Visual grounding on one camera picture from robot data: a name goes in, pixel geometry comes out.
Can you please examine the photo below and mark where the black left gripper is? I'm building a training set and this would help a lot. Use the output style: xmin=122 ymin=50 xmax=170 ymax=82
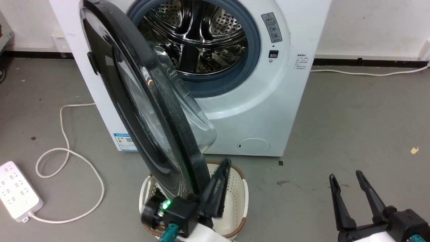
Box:
xmin=141 ymin=159 xmax=232 ymax=238

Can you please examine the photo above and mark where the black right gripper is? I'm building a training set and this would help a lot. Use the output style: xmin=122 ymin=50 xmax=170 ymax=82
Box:
xmin=329 ymin=170 xmax=430 ymax=242

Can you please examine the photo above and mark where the black round washer door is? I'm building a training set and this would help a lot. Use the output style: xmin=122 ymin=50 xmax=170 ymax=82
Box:
xmin=79 ymin=0 xmax=217 ymax=199

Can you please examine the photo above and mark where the white front-load washing machine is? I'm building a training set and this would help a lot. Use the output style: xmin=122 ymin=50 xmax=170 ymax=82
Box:
xmin=49 ymin=0 xmax=332 ymax=158

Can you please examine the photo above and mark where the grey rubber door gasket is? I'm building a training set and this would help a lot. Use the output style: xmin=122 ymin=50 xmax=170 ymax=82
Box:
xmin=127 ymin=0 xmax=262 ymax=98

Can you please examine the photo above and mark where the white plastic laundry basket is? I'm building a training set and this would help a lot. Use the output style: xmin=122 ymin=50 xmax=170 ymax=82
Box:
xmin=139 ymin=161 xmax=249 ymax=240

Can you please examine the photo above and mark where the blue energy label sticker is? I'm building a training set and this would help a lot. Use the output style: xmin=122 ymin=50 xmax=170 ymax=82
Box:
xmin=113 ymin=133 xmax=138 ymax=152

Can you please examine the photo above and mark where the stainless steel washer drum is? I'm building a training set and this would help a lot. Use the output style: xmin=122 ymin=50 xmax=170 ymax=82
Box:
xmin=137 ymin=0 xmax=249 ymax=74

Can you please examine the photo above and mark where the grey warning sticker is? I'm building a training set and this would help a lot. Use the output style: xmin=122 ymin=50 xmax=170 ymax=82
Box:
xmin=261 ymin=12 xmax=283 ymax=43

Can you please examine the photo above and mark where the white power strip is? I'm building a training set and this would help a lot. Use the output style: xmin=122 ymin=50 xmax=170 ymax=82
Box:
xmin=0 ymin=161 xmax=44 ymax=223

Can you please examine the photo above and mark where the thin white floor cable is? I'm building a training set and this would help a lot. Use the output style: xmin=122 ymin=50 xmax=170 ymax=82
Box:
xmin=310 ymin=64 xmax=430 ymax=77

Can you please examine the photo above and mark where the white power strip cable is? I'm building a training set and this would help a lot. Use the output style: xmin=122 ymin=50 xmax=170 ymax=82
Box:
xmin=28 ymin=103 xmax=105 ymax=224

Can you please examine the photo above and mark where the white wall socket box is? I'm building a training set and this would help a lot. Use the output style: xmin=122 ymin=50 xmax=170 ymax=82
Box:
xmin=50 ymin=29 xmax=72 ymax=53

